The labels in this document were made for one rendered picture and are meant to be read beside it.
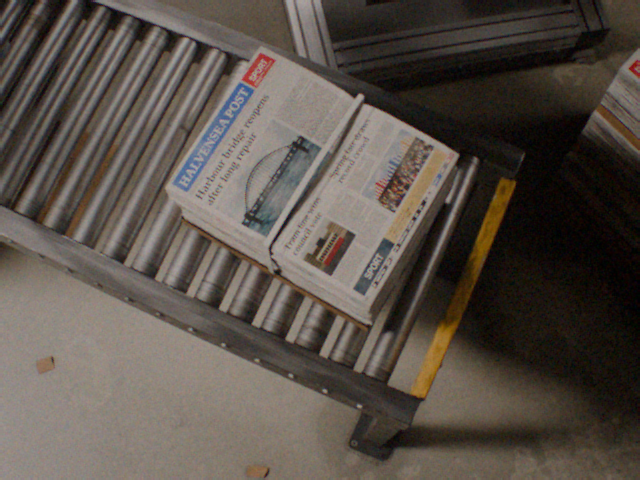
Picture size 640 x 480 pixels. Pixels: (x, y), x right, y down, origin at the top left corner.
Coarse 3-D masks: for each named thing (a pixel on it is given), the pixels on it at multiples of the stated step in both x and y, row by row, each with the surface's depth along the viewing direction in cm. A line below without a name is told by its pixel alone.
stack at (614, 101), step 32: (608, 96) 191; (608, 128) 200; (576, 160) 225; (608, 160) 211; (544, 192) 253; (576, 192) 238; (608, 192) 224; (576, 224) 251; (608, 224) 236; (608, 256) 251
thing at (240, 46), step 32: (64, 0) 191; (96, 0) 185; (128, 0) 185; (192, 32) 183; (224, 32) 183; (320, 64) 181; (352, 96) 179; (384, 96) 179; (416, 128) 177; (448, 128) 177; (480, 160) 177; (512, 160) 175
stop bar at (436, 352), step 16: (496, 192) 172; (496, 208) 171; (496, 224) 170; (480, 240) 169; (480, 256) 169; (464, 272) 168; (464, 288) 167; (448, 304) 168; (464, 304) 167; (448, 320) 166; (448, 336) 165; (432, 352) 164; (432, 368) 164; (416, 384) 163
